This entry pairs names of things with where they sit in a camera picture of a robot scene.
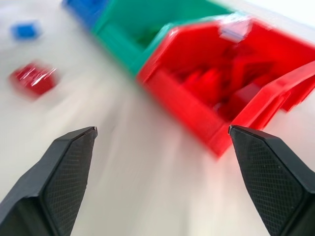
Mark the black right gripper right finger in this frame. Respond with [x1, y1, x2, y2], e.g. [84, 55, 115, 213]
[228, 124, 315, 236]

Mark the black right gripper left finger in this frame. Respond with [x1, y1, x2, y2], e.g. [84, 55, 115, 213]
[0, 126, 98, 236]

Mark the red block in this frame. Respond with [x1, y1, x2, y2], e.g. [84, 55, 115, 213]
[219, 82, 265, 118]

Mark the red plastic bin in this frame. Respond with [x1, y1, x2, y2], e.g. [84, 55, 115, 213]
[136, 19, 315, 158]

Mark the small red packet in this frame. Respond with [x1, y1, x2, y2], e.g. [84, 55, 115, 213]
[8, 61, 60, 97]

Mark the blue block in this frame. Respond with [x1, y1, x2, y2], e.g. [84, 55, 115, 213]
[10, 21, 41, 40]

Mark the green plastic bin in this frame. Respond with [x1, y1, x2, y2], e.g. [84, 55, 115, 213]
[92, 0, 237, 77]

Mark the blue plastic bin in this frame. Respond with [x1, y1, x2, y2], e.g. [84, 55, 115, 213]
[61, 0, 110, 31]

